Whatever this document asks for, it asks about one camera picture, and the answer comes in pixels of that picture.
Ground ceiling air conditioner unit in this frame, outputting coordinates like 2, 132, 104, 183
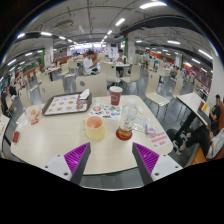
54, 19, 75, 31

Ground flat round red coaster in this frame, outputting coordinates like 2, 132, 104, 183
115, 128, 134, 142

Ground neighbouring table black leg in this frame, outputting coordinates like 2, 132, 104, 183
175, 92, 213, 141

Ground white paper napkin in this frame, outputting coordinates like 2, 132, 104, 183
78, 88, 91, 100

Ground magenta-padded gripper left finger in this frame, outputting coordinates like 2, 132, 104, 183
43, 142, 92, 186

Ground pale yellow mug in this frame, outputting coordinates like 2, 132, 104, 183
82, 115, 106, 141

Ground beige canteen chairs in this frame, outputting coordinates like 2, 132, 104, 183
18, 56, 188, 114

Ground dark food tray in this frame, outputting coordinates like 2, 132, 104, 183
41, 92, 93, 117

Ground ceiling strip lights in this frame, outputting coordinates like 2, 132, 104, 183
6, 0, 214, 68

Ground red paper cup with lid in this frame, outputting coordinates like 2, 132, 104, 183
109, 85, 124, 107

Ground red booklet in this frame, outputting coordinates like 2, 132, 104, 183
12, 130, 21, 144

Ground person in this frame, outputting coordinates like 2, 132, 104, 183
113, 48, 128, 78
0, 89, 11, 113
168, 94, 224, 159
8, 83, 18, 98
82, 49, 101, 76

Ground clear drink bottle white cap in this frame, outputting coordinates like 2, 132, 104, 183
118, 97, 138, 140

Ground clear plastic bag with food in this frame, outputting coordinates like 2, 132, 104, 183
24, 103, 44, 123

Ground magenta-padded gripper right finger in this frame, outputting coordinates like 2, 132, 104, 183
131, 142, 183, 186

